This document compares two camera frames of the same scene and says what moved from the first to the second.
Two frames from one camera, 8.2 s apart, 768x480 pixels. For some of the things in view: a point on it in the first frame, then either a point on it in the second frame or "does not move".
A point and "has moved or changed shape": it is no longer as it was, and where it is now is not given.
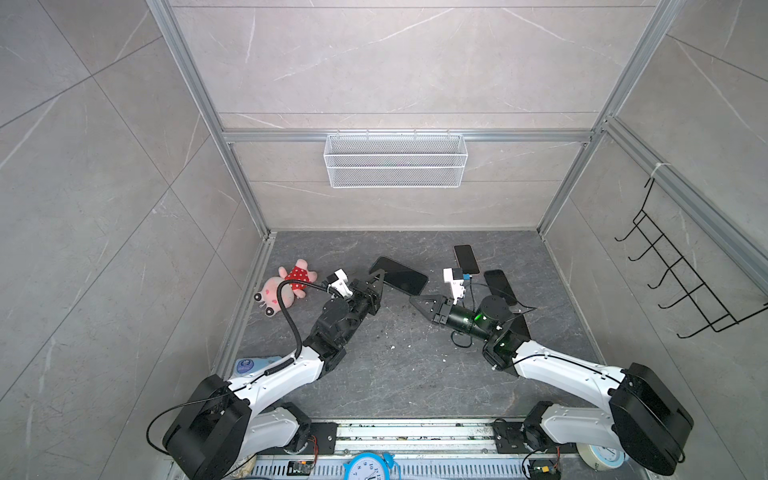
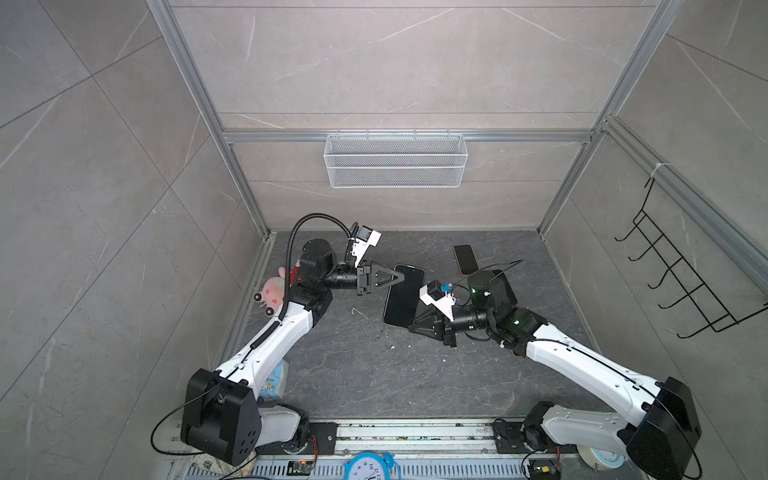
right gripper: [437, 316] → [443, 330]
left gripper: [369, 298] → [364, 276]
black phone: [400, 276] has moved or changed shape
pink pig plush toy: [267, 298] does not move
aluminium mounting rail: [414, 438] does not move
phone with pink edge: [467, 259] does not move
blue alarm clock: [369, 466] does not move
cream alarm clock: [600, 457] does not move
